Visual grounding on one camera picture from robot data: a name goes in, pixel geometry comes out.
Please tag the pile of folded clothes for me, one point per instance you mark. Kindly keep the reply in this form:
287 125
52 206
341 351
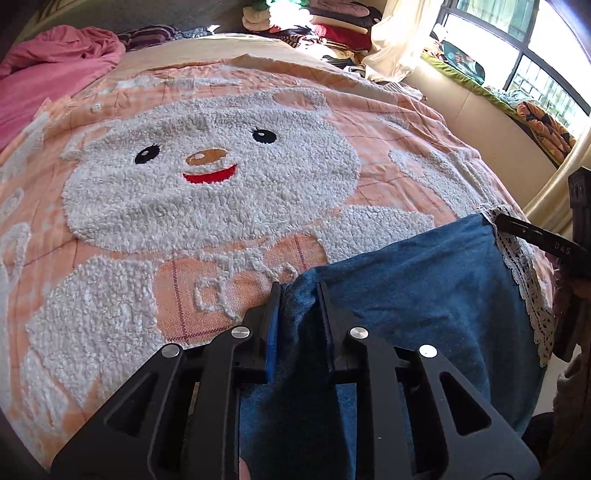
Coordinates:
332 27

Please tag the green windowsill mat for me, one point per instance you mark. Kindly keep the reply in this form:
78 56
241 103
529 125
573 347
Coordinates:
461 87

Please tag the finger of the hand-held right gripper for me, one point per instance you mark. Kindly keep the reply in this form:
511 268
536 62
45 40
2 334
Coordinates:
531 237

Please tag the person's left hand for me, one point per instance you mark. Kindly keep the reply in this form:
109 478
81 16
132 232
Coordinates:
244 468

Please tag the person's beige garment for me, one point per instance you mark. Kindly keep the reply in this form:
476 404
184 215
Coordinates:
572 415

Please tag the dark teal printed bag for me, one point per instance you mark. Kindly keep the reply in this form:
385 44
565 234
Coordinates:
461 60

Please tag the dark patterned pillow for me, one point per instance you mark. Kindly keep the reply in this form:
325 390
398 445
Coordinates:
196 33

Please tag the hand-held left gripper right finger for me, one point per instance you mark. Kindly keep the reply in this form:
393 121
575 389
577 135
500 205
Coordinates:
327 332

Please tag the window with black frame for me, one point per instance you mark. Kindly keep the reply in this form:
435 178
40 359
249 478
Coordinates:
531 46

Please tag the blue denim pants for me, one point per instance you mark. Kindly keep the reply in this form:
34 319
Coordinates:
429 295

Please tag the peach bear blanket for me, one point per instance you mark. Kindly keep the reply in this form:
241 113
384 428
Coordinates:
184 207

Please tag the cream curtain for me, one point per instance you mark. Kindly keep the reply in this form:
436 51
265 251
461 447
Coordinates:
563 184
406 37

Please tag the orange patterned cloth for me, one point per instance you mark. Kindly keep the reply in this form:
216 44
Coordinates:
545 129

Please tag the striped pillow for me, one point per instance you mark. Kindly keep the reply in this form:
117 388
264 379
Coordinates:
147 36

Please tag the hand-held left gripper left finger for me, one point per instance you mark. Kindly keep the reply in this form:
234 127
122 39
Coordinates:
271 341

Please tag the beige bed sheet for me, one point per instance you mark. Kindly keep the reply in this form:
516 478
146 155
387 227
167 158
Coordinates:
258 48

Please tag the pink duvet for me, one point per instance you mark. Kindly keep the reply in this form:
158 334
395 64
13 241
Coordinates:
41 78

